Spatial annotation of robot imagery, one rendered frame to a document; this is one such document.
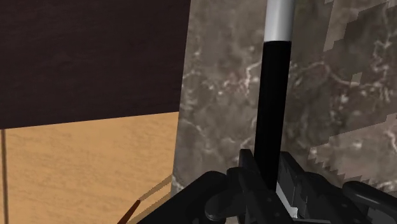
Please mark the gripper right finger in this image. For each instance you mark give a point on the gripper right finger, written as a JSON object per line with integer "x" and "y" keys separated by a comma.
{"x": 313, "y": 192}

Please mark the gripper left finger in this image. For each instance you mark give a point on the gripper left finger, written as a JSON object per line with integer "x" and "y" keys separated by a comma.
{"x": 248, "y": 189}

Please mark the black and silver cylindrical stick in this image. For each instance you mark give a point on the black and silver cylindrical stick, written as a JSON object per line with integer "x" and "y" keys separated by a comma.
{"x": 272, "y": 102}

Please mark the thin tan and brown rod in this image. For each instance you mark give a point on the thin tan and brown rod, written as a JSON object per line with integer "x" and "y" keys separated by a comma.
{"x": 145, "y": 195}

